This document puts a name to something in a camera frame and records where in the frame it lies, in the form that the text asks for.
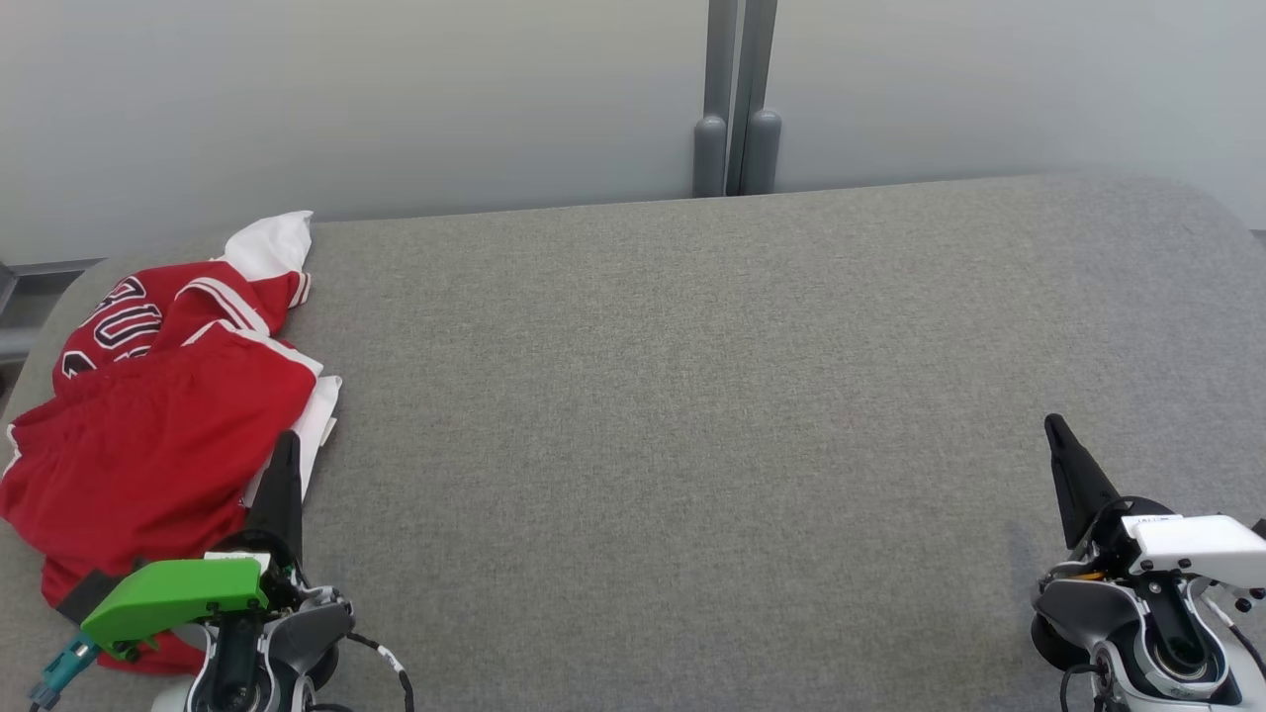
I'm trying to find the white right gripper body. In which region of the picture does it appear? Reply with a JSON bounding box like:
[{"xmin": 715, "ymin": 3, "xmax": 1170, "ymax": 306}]
[{"xmin": 1088, "ymin": 499, "xmax": 1266, "ymax": 586}]

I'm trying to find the plain grey partition post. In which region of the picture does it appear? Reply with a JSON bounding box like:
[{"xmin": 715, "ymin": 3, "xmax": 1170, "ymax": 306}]
[{"xmin": 692, "ymin": 0, "xmax": 783, "ymax": 198}]

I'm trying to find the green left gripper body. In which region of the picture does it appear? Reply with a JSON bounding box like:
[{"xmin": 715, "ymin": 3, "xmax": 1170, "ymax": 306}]
[{"xmin": 81, "ymin": 534, "xmax": 304, "ymax": 660}]

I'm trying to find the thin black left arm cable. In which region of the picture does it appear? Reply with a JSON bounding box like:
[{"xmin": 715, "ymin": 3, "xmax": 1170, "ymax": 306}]
[{"xmin": 344, "ymin": 631, "xmax": 416, "ymax": 712}]

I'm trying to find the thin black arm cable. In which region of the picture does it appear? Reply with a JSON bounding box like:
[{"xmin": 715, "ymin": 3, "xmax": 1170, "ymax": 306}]
[
  {"xmin": 344, "ymin": 631, "xmax": 416, "ymax": 712},
  {"xmin": 1058, "ymin": 663, "xmax": 1101, "ymax": 712}
]

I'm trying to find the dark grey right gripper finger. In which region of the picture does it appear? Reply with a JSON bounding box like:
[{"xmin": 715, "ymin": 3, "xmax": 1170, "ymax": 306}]
[{"xmin": 1045, "ymin": 413, "xmax": 1123, "ymax": 551}]

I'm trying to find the red shorts white waistband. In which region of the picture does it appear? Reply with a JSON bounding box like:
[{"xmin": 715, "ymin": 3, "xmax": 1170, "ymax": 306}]
[{"xmin": 0, "ymin": 341, "xmax": 323, "ymax": 675}]

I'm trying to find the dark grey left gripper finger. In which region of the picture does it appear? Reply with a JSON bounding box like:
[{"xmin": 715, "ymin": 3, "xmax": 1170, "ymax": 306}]
[{"xmin": 243, "ymin": 430, "xmax": 304, "ymax": 563}]

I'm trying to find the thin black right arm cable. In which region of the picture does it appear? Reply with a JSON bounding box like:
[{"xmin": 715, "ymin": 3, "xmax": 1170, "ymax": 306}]
[{"xmin": 1058, "ymin": 663, "xmax": 1101, "ymax": 712}]

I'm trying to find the red white basketball jersey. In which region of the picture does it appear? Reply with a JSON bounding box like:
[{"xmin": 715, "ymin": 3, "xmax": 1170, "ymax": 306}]
[{"xmin": 54, "ymin": 211, "xmax": 343, "ymax": 507}]

